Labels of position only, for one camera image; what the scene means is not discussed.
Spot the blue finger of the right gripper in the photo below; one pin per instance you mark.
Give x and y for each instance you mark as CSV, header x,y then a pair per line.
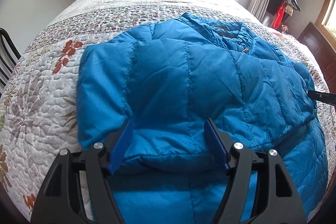
x,y
327,98

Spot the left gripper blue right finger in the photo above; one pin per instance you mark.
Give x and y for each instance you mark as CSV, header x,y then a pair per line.
x,y
215,145

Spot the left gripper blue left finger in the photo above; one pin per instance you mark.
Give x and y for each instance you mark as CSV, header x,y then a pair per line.
x,y
119,142

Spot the blue puffer jacket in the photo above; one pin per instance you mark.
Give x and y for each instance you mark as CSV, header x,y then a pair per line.
x,y
169,78

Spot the coat rack with clothes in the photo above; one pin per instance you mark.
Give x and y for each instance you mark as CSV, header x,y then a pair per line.
x,y
276,8

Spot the dark wooden headboard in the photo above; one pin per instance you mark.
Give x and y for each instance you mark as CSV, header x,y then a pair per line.
x,y
322,51

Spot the floral quilted bedspread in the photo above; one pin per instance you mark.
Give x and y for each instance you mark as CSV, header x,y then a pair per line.
x,y
38,108

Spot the black metal chair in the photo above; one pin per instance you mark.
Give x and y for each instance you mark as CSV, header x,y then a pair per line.
x,y
9,58

